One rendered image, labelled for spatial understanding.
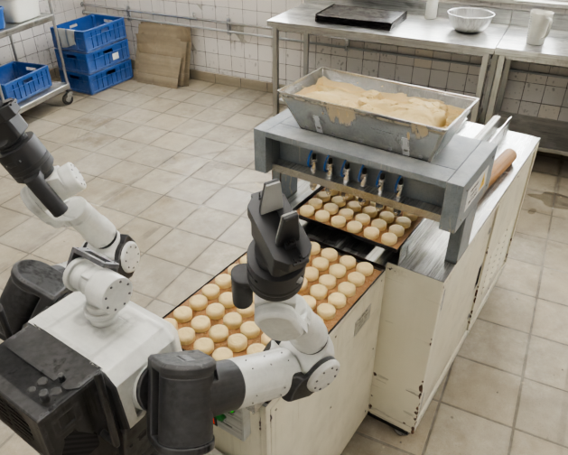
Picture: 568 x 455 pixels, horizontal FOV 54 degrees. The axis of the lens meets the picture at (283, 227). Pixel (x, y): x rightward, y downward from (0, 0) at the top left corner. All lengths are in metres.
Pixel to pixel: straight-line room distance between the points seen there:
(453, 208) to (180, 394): 1.01
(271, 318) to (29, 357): 0.43
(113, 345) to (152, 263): 2.28
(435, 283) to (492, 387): 0.97
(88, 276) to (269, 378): 0.36
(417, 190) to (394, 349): 0.61
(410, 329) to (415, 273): 0.24
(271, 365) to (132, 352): 0.25
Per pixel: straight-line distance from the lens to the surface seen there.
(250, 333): 1.46
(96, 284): 0.99
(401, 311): 1.95
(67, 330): 1.08
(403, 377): 2.15
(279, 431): 1.56
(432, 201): 1.78
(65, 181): 1.25
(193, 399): 0.94
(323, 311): 1.52
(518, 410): 2.66
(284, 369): 1.07
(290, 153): 1.97
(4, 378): 1.05
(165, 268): 3.24
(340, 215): 1.92
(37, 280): 1.20
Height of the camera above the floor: 1.94
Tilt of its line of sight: 34 degrees down
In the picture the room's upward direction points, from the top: straight up
